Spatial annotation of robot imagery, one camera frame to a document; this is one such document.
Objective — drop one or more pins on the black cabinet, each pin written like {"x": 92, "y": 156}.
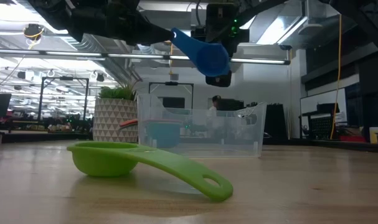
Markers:
{"x": 276, "y": 121}

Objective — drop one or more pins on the clear plastic basket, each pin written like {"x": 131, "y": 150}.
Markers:
{"x": 207, "y": 133}

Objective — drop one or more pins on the long ceiling light bar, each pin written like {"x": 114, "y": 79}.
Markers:
{"x": 83, "y": 54}

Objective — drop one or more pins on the black mesh cart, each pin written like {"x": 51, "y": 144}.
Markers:
{"x": 321, "y": 127}

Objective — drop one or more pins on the black stand frame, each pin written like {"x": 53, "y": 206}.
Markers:
{"x": 40, "y": 99}
{"x": 171, "y": 83}

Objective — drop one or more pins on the red box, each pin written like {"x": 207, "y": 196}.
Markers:
{"x": 352, "y": 138}

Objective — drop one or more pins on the person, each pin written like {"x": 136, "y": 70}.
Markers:
{"x": 213, "y": 109}

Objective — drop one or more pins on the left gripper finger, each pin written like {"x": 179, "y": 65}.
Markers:
{"x": 154, "y": 34}

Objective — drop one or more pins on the yellow white container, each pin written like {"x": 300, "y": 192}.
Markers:
{"x": 375, "y": 133}

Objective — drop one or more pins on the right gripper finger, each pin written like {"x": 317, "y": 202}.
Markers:
{"x": 219, "y": 80}

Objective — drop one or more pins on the blue measuring cup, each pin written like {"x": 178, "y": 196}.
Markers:
{"x": 207, "y": 57}

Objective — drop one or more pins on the potted plant white patterned pot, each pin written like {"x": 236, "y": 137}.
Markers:
{"x": 114, "y": 121}

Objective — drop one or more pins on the green measuring cup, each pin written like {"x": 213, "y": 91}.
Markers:
{"x": 101, "y": 161}

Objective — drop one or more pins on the white board black frame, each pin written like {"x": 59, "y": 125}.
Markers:
{"x": 324, "y": 98}

